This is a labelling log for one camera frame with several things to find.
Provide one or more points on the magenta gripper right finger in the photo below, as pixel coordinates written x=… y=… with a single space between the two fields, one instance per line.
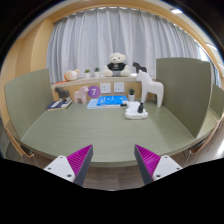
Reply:
x=152 y=166

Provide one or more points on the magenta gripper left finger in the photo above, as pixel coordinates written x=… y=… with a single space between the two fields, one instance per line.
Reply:
x=73 y=167

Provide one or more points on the black charger plug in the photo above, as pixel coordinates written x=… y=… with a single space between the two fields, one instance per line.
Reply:
x=140 y=108

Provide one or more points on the white power strip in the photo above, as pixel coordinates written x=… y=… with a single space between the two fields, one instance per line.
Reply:
x=131 y=111

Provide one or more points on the left wooden chair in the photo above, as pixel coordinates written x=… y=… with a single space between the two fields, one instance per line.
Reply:
x=19 y=149

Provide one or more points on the wooden chair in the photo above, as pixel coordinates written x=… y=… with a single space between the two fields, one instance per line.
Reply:
x=211 y=149
x=19 y=149

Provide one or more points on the right wooden chair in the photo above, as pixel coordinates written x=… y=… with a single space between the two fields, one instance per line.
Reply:
x=211 y=149

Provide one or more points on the dark book stack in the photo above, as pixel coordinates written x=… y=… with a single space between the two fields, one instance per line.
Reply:
x=59 y=105

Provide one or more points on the light blue book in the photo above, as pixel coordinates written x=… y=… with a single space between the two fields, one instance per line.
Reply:
x=92 y=104

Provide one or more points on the pink horse figurine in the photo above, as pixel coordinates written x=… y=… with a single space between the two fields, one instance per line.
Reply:
x=80 y=95

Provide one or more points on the dark grey horse figurine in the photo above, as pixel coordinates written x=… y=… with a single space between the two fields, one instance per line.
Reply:
x=63 y=94

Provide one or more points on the small potted plant on table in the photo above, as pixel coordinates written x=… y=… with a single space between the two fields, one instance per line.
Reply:
x=131 y=94

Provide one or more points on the purple round number sign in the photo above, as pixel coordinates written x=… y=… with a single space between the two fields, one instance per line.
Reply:
x=94 y=91

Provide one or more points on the large white horse figurine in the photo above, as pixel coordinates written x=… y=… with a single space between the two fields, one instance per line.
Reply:
x=150 y=86

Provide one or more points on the left green desk divider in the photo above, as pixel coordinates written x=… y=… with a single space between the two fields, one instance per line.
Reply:
x=27 y=98

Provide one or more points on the green desk divider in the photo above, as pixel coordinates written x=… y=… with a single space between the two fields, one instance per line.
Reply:
x=27 y=98
x=187 y=89

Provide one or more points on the right green desk divider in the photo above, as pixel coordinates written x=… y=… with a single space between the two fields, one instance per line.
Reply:
x=187 y=89

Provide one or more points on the orange white plush toy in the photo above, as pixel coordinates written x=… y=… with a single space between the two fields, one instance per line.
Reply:
x=71 y=75

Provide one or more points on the left potted plant on shelf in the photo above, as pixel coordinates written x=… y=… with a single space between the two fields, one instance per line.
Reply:
x=87 y=73

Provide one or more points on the potted plant on shelf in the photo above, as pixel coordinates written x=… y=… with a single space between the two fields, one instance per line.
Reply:
x=97 y=72
x=87 y=73

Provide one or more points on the right potted plant on shelf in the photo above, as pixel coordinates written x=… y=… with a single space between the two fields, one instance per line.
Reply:
x=97 y=72

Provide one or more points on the black horse figurine on shelf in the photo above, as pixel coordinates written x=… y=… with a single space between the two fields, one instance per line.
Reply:
x=139 y=67

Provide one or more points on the cream teddy bear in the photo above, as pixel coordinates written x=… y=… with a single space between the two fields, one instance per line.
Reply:
x=116 y=67

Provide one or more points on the grey curtain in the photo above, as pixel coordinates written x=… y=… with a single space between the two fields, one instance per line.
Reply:
x=85 y=40

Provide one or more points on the left white wall socket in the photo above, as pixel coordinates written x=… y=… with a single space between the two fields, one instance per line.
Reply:
x=105 y=88

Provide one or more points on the white wall socket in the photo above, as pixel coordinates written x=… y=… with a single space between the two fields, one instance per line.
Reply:
x=105 y=88
x=118 y=87

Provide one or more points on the right white wall socket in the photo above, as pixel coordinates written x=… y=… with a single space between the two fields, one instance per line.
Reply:
x=118 y=87

